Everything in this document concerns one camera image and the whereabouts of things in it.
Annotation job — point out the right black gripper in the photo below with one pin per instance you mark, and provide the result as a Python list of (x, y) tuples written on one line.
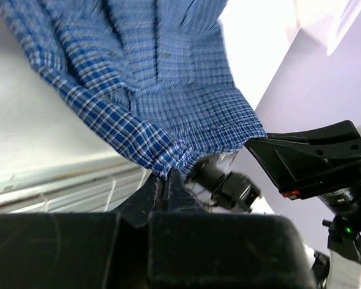
[(323, 163)]

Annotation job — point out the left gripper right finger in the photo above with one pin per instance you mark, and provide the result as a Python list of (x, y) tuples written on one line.
[(196, 249)]

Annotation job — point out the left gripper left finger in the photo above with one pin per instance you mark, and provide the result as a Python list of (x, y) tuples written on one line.
[(79, 250)]

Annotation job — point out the blue plaid long sleeve shirt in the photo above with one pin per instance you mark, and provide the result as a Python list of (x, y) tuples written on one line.
[(150, 78)]

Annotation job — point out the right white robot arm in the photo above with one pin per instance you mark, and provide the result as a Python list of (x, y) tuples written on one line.
[(307, 216)]

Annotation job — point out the aluminium rail frame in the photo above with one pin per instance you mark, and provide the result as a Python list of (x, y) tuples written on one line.
[(96, 185)]

